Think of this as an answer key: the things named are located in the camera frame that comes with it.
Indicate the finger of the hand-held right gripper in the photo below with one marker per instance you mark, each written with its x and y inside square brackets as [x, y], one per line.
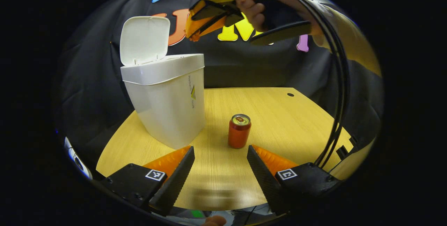
[223, 21]
[209, 11]

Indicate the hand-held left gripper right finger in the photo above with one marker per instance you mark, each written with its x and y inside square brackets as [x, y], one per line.
[262, 180]

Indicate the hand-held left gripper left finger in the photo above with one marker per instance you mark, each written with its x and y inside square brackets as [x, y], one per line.
[176, 180]

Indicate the red pop can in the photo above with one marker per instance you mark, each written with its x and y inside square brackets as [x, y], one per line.
[239, 133]

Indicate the white desktop garbage bin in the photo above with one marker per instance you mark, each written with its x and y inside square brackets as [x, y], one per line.
[167, 107]

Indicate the wooden desktop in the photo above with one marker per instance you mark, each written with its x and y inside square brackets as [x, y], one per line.
[279, 124]

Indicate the white device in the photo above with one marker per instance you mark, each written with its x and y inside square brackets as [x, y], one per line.
[75, 156]

